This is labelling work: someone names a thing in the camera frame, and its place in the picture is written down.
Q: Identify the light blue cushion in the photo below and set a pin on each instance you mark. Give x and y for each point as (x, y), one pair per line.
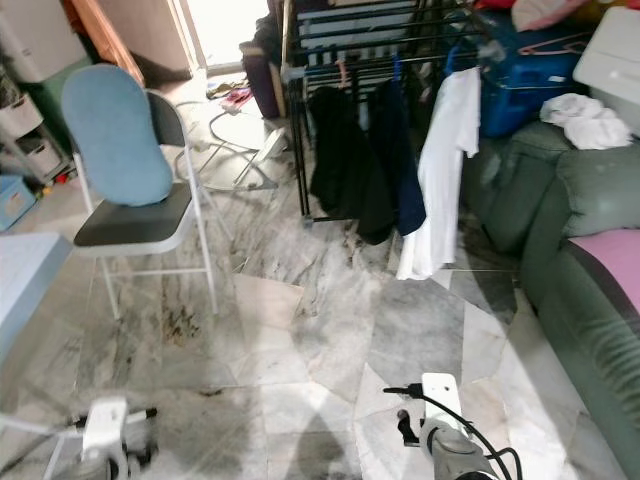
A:
(115, 135)

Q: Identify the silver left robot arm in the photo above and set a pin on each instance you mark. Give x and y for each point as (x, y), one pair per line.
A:
(105, 472)

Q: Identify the blue plastic hanger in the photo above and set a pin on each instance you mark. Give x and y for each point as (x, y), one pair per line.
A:
(398, 70)
(453, 60)

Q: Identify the grey folding chair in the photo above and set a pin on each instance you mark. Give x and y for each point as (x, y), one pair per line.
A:
(135, 230)

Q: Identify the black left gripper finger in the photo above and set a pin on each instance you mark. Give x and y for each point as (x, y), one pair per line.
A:
(142, 412)

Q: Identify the white folding table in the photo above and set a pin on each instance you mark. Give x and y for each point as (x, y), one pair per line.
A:
(25, 290)

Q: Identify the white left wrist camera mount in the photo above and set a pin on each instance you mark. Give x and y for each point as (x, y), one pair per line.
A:
(105, 425)

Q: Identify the colourful clothes pile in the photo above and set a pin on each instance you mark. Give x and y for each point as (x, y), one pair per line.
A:
(228, 95)

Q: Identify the pink plastic hanger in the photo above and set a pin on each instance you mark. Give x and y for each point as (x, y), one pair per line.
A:
(345, 72)

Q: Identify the crumpled white cloth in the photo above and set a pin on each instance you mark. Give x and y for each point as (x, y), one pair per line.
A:
(585, 120)

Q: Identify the blue plastic basket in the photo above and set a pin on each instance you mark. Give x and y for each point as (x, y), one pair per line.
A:
(10, 203)

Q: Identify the white storage box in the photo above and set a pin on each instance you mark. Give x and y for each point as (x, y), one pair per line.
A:
(610, 55)

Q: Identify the green sofa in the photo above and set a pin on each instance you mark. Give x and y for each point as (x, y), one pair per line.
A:
(560, 340)

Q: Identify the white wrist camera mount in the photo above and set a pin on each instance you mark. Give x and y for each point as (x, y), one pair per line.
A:
(440, 395)
(105, 425)

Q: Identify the green and white cabinet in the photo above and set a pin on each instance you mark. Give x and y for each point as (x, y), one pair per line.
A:
(40, 40)

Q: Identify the white shirt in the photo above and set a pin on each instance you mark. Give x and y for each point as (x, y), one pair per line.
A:
(440, 180)

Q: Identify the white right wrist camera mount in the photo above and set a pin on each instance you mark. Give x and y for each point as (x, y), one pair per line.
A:
(440, 395)

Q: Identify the white storage trolley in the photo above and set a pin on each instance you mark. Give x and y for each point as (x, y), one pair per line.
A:
(25, 120)

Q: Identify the pink blanket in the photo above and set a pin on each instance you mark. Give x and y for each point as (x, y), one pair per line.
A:
(610, 260)

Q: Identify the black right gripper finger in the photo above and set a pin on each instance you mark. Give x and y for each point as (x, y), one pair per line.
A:
(402, 391)
(407, 428)

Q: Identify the blue plastic crate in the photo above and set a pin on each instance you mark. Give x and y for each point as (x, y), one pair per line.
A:
(530, 90)

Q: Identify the purple armchair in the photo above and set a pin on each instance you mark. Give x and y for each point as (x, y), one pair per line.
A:
(260, 85)

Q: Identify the black clothes drying rack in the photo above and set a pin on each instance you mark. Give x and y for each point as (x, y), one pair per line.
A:
(295, 150)

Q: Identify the dark navy shirt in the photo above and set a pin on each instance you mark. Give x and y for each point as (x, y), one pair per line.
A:
(412, 190)

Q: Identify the white tubular bouncer frame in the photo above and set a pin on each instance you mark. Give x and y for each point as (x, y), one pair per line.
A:
(268, 145)

